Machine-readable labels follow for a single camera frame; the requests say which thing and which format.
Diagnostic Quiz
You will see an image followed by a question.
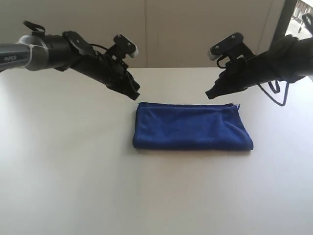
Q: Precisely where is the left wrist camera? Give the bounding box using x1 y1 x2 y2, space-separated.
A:
107 34 139 60

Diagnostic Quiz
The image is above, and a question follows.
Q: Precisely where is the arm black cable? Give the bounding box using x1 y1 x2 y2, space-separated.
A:
216 13 313 107
89 43 110 51

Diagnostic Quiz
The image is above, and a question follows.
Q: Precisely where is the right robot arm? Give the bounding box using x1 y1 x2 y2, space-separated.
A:
206 32 313 99

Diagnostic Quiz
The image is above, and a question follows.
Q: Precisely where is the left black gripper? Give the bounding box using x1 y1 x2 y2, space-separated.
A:
71 54 140 100

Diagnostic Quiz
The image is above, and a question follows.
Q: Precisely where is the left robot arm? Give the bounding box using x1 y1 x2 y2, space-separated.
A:
0 21 140 100

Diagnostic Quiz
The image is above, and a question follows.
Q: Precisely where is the dark window frame post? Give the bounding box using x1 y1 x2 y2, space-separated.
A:
271 0 297 45

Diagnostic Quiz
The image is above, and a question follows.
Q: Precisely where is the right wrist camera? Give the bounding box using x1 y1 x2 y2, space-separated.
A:
208 32 254 69

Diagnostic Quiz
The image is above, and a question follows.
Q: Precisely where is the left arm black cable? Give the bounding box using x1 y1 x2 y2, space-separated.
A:
89 43 110 51

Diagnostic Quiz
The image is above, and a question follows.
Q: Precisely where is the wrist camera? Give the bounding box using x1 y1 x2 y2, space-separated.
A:
208 32 254 69
107 34 139 60

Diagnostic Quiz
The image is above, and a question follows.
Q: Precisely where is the blue terry towel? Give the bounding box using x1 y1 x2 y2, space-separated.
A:
133 102 254 151

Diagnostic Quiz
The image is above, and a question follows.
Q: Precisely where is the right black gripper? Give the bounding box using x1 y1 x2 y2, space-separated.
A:
205 55 269 99

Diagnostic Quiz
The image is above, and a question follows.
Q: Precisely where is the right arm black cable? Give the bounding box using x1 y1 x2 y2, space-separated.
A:
216 13 313 107

